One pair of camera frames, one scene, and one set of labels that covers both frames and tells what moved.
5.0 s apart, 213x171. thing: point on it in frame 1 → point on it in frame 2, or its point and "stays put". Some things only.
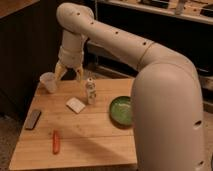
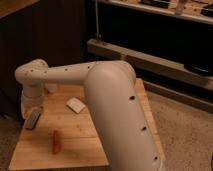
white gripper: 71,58 → 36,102
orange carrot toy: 56,142 stays put
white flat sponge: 75,105 stays put
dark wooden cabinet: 30,39 stays put
